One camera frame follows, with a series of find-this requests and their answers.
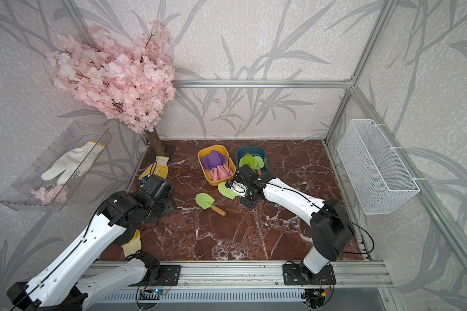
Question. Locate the yellow storage box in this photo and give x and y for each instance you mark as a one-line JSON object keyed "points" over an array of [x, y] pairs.
{"points": [[227, 160]]}

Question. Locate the clear acrylic wall shelf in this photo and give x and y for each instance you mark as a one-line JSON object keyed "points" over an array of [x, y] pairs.
{"points": [[51, 180]]}

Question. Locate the aluminium front rail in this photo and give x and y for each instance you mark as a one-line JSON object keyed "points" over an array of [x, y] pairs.
{"points": [[202, 275]]}

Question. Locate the green trowel yellow handle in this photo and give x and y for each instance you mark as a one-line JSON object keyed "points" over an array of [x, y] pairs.
{"points": [[249, 160]]}

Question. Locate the purple square shovel pink handle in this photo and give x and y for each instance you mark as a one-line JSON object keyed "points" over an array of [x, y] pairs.
{"points": [[212, 164], [219, 162]]}

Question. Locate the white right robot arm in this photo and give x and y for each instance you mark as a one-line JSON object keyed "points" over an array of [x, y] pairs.
{"points": [[331, 228]]}

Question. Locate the pink cherry blossom tree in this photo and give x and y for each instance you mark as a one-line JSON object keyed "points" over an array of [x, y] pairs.
{"points": [[131, 83]]}

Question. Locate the pink blossom sprig on shelf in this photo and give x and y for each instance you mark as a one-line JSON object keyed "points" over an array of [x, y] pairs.
{"points": [[51, 194]]}

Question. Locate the green shovel wooden handle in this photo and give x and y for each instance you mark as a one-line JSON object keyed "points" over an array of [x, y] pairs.
{"points": [[259, 162], [205, 201], [226, 192]]}

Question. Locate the black and yellow glove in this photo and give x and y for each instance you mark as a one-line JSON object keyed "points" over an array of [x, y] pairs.
{"points": [[130, 242]]}

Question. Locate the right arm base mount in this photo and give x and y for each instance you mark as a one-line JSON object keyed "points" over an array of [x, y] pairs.
{"points": [[299, 274]]}

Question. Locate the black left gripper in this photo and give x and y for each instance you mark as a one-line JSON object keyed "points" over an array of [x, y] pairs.
{"points": [[171, 205]]}

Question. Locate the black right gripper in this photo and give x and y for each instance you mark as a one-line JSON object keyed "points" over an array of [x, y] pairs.
{"points": [[247, 203]]}

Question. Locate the yellow rubber glove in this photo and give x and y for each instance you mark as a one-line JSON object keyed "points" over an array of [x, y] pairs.
{"points": [[158, 168]]}

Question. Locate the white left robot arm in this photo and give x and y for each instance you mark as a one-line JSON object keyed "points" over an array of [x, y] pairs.
{"points": [[61, 286]]}

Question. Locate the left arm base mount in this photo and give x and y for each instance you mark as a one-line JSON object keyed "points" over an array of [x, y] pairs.
{"points": [[156, 273]]}

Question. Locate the white cotton glove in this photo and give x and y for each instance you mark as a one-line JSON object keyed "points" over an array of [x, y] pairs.
{"points": [[73, 163]]}

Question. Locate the white wire mesh basket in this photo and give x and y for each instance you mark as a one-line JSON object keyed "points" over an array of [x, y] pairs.
{"points": [[379, 177]]}

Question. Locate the dark teal storage box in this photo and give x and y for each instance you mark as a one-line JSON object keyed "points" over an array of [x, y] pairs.
{"points": [[255, 151]]}

